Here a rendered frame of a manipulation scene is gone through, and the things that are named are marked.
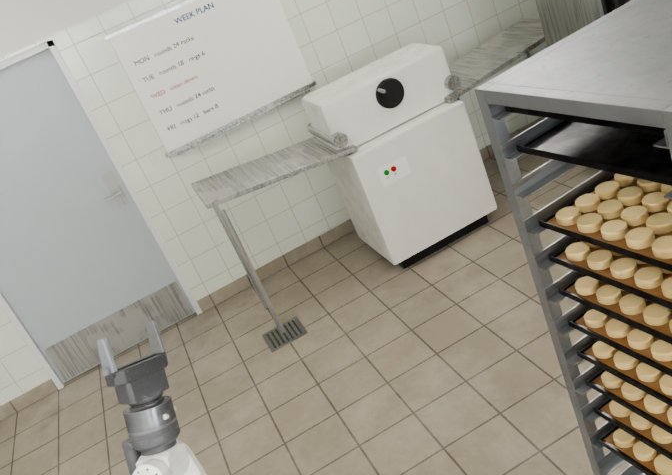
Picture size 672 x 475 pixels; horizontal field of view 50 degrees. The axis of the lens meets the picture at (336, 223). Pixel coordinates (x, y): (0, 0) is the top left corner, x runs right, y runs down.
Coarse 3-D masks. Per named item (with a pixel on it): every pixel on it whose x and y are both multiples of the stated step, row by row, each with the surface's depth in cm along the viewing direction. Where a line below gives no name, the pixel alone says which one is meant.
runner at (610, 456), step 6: (606, 456) 182; (612, 456) 183; (618, 456) 183; (600, 462) 181; (606, 462) 182; (612, 462) 182; (618, 462) 182; (600, 468) 182; (606, 468) 181; (612, 468) 181; (606, 474) 180
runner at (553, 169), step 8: (552, 160) 151; (544, 168) 151; (552, 168) 152; (560, 168) 152; (568, 168) 151; (528, 176) 150; (536, 176) 151; (544, 176) 151; (552, 176) 151; (512, 184) 148; (520, 184) 149; (528, 184) 150; (536, 184) 150; (544, 184) 149; (520, 192) 150; (528, 192) 149
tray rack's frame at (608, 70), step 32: (640, 0) 152; (576, 32) 149; (608, 32) 142; (640, 32) 135; (544, 64) 140; (576, 64) 133; (608, 64) 127; (640, 64) 121; (512, 96) 133; (544, 96) 125; (576, 96) 119; (608, 96) 115; (640, 96) 110
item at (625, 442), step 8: (616, 432) 176; (624, 432) 175; (608, 440) 177; (616, 440) 174; (624, 440) 173; (632, 440) 172; (624, 448) 173; (632, 448) 172; (640, 448) 169; (648, 448) 168; (632, 456) 170; (640, 456) 168; (648, 456) 167; (656, 456) 168; (664, 456) 165; (648, 464) 167; (656, 464) 164; (664, 464) 163; (656, 472) 164; (664, 472) 162
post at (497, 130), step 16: (480, 96) 142; (496, 128) 144; (496, 144) 146; (496, 160) 149; (512, 176) 148; (512, 192) 150; (512, 208) 153; (528, 208) 152; (528, 240) 154; (528, 256) 158; (544, 272) 158; (544, 288) 159; (544, 304) 163; (560, 336) 165; (560, 352) 168; (576, 368) 170; (576, 400) 173; (576, 416) 178; (592, 432) 178; (592, 448) 179; (592, 464) 184
